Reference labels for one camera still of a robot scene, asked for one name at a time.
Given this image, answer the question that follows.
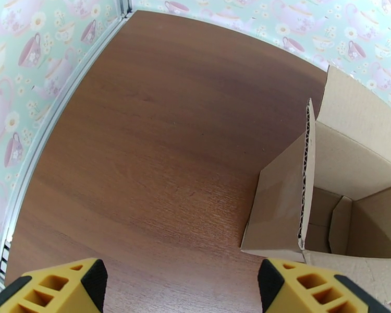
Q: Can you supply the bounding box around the aluminium frame post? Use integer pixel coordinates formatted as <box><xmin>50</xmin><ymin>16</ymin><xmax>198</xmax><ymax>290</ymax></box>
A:
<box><xmin>115</xmin><ymin>0</ymin><xmax>133</xmax><ymax>21</ymax></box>

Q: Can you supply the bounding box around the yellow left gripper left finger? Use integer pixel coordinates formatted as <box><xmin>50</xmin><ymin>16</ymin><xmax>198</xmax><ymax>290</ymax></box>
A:
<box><xmin>0</xmin><ymin>258</ymin><xmax>108</xmax><ymax>313</ymax></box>

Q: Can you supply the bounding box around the brown cardboard box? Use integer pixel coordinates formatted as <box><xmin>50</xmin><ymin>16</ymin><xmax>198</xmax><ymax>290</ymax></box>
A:
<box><xmin>240</xmin><ymin>65</ymin><xmax>391</xmax><ymax>305</ymax></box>

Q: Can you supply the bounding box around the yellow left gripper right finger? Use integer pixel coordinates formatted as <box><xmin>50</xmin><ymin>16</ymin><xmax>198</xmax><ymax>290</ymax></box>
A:
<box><xmin>258</xmin><ymin>258</ymin><xmax>391</xmax><ymax>313</ymax></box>

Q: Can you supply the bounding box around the aluminium wall base strip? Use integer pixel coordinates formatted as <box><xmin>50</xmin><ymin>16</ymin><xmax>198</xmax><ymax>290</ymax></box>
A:
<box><xmin>0</xmin><ymin>10</ymin><xmax>132</xmax><ymax>290</ymax></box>

